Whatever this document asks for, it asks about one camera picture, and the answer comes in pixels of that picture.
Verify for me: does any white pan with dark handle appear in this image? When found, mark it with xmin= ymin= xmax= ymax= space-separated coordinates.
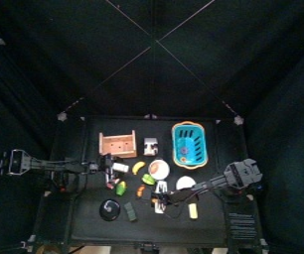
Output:
xmin=175 ymin=176 xmax=197 ymax=191

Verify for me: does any wooden toy crate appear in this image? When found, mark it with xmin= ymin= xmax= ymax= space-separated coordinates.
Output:
xmin=97 ymin=129 xmax=139 ymax=159

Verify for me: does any orange toy carrot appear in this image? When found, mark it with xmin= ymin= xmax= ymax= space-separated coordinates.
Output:
xmin=134 ymin=185 xmax=147 ymax=199

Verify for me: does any thin diagonal cord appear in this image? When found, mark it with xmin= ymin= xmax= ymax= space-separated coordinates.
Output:
xmin=64 ymin=0 xmax=216 ymax=114
xmin=104 ymin=0 xmax=238 ymax=117

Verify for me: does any green yellow toy corn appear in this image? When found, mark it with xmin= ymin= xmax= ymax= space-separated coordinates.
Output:
xmin=114 ymin=181 xmax=128 ymax=196

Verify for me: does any metal frame foot clamp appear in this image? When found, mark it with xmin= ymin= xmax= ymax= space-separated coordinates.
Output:
xmin=19 ymin=234 xmax=38 ymax=254

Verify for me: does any teal plastic basket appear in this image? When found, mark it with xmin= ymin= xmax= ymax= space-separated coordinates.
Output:
xmin=171 ymin=120 xmax=209 ymax=171

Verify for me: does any yellow toy block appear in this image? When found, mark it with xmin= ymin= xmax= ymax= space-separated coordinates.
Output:
xmin=188 ymin=202 xmax=200 ymax=220

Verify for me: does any yellow toy banana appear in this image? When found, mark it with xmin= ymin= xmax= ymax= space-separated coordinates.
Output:
xmin=130 ymin=161 xmax=147 ymax=176

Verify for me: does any black round plate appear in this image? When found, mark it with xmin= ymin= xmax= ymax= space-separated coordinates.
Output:
xmin=97 ymin=198 xmax=121 ymax=222

